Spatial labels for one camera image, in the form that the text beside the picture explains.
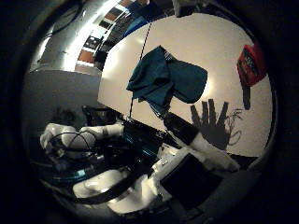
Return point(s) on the black box with teal lights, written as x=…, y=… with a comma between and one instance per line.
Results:
x=140, y=137

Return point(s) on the dark blue cloth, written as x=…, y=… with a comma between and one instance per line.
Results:
x=155, y=77

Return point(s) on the blue chair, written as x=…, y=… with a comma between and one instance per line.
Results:
x=134, y=25

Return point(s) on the red cloth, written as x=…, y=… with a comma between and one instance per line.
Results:
x=249, y=67

